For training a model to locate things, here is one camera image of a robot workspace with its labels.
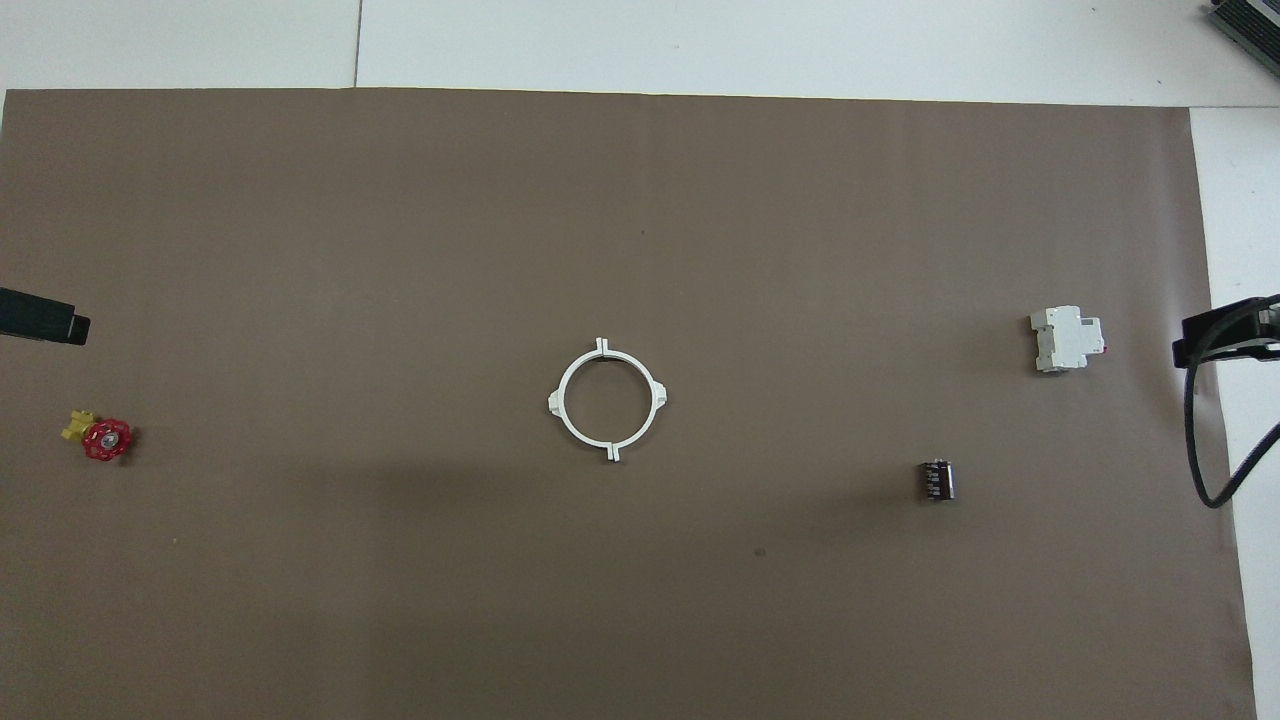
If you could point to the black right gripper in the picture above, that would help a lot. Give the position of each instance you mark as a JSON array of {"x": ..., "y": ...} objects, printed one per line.
[{"x": 1270, "y": 330}]

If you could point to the brass valve with red handwheel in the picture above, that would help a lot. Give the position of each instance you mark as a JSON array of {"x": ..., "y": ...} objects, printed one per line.
[{"x": 107, "y": 439}]

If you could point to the white circuit breaker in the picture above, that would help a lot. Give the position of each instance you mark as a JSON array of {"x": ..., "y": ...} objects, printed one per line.
[{"x": 1065, "y": 340}]

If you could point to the grey ribbed device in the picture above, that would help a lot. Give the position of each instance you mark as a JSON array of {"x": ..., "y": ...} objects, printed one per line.
[{"x": 1255, "y": 25}]

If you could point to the small black connector block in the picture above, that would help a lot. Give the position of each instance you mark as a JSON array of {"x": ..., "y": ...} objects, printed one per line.
[{"x": 936, "y": 481}]

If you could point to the brown paper table mat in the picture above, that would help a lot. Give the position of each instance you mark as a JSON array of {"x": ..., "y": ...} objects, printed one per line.
[{"x": 400, "y": 200}]

